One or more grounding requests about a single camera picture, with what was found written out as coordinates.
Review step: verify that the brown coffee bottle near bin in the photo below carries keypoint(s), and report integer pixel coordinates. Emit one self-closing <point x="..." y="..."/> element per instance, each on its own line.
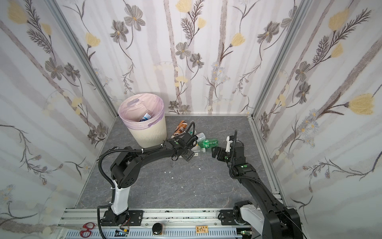
<point x="182" y="126"/>

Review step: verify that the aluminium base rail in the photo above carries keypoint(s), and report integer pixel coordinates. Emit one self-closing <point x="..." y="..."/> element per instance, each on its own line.
<point x="177" y="224"/>

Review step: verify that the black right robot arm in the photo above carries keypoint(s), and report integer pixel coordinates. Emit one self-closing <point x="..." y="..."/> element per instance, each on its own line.
<point x="269" y="217"/>

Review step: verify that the clear bottle green cap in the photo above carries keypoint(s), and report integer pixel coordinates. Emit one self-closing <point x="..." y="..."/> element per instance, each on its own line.
<point x="191" y="132"/>

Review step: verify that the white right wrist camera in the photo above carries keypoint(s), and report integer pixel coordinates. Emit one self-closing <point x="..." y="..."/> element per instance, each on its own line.
<point x="229" y="142"/>

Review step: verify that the pink bin liner bag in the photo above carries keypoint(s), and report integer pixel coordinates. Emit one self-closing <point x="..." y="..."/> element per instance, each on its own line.
<point x="133" y="108"/>

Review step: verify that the red scissors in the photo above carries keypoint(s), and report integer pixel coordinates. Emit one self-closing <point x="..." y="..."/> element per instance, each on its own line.
<point x="86" y="232"/>

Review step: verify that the clear bottle blue label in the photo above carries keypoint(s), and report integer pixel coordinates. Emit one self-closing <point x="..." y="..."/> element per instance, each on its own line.
<point x="147" y="116"/>

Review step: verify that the clear bottle red cap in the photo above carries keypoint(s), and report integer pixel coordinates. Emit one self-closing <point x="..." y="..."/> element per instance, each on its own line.
<point x="200" y="137"/>

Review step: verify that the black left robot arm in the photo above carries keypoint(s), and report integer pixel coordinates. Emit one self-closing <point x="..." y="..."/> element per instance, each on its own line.
<point x="126" y="168"/>

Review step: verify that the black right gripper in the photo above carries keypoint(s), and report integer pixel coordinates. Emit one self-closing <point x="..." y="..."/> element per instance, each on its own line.
<point x="223" y="154"/>

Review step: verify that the black round knob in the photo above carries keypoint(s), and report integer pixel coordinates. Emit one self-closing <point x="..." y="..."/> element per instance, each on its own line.
<point x="157" y="229"/>

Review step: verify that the green plastic bottle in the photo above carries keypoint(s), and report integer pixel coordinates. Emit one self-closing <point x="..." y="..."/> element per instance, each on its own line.
<point x="208" y="143"/>

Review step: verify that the cream plastic waste bin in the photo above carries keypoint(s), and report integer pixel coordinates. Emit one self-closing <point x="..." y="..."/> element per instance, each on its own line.
<point x="148" y="133"/>

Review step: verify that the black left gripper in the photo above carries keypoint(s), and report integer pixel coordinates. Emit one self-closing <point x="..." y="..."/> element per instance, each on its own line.
<point x="189" y="154"/>

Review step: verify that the clear square bottle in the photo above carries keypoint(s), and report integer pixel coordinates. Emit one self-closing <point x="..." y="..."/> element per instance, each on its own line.
<point x="198" y="149"/>

